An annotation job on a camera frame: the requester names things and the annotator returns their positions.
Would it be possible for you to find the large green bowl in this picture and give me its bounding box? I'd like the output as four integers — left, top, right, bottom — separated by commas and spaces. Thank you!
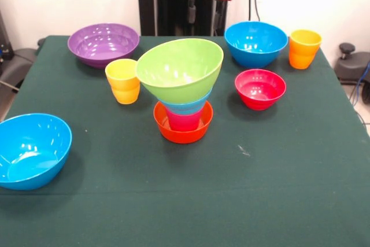
135, 38, 225, 104

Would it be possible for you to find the crimson small bowl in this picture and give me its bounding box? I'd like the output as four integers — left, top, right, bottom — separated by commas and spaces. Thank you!
234, 68, 287, 111

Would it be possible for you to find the small blue bowl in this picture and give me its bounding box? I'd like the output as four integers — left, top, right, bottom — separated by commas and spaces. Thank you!
158, 86, 214, 116

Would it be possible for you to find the large purple bowl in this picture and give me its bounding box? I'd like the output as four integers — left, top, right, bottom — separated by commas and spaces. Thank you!
67, 23, 140, 69

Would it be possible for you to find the yellow cup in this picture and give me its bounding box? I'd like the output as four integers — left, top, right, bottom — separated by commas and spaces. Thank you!
105, 58, 141, 105

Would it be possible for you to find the crimson cup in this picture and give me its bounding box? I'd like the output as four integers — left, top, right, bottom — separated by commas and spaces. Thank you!
165, 106, 205, 132

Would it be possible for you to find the orange bowl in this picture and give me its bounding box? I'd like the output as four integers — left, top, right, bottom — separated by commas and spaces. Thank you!
153, 101, 214, 145

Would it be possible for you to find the large blue bowl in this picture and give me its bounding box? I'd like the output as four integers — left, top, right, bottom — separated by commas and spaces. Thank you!
224, 21, 288, 69
0, 113, 73, 191

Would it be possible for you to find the orange cup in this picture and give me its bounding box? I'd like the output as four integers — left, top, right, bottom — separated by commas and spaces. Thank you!
288, 29, 323, 70

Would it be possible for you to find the dark green tablecloth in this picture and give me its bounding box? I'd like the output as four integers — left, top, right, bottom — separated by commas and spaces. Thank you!
0, 35, 370, 247

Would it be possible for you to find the black stand base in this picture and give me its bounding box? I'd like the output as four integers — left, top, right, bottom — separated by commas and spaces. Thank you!
334, 42, 370, 86

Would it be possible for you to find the grey stand base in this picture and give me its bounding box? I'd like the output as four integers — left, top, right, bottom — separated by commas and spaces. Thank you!
0, 47, 37, 91

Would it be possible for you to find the black equipment box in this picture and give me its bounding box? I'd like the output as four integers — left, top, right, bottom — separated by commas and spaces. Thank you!
0, 9, 14, 70

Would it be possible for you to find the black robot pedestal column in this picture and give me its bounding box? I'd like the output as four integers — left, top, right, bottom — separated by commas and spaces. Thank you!
133, 0, 234, 37

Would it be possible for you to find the blue cable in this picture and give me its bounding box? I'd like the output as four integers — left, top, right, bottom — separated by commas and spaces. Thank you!
350, 61, 370, 106

